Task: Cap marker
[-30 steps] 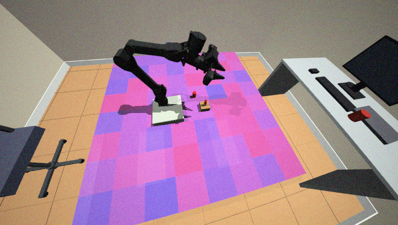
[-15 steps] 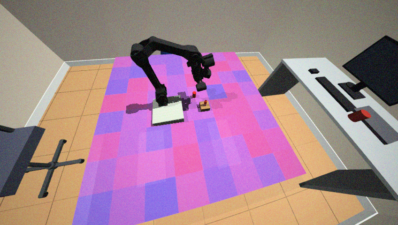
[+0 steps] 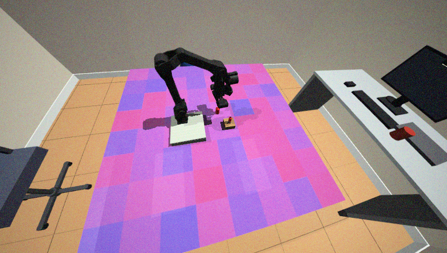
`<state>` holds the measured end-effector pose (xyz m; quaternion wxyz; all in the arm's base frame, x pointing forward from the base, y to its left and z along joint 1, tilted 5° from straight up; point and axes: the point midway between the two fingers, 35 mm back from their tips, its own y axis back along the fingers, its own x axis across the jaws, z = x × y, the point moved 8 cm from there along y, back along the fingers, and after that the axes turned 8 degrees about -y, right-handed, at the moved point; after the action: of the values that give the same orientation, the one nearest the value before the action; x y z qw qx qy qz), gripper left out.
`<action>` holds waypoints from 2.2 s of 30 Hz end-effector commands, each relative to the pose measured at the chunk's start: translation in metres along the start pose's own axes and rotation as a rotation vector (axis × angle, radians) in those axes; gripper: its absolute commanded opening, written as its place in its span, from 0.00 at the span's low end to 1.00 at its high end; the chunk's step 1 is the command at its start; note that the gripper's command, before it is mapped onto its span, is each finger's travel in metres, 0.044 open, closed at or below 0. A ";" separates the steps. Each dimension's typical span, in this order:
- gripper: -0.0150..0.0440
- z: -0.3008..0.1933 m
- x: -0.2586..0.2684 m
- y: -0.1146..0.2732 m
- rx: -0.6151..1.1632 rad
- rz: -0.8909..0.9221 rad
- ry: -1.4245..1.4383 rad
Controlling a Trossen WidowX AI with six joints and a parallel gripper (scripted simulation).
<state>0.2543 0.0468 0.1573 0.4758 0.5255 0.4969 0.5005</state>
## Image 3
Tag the brown block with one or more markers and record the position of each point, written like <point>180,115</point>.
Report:
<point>229,125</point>

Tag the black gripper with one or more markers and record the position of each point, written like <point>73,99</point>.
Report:
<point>218,95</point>

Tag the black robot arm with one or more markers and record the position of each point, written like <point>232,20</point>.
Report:
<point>165,62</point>

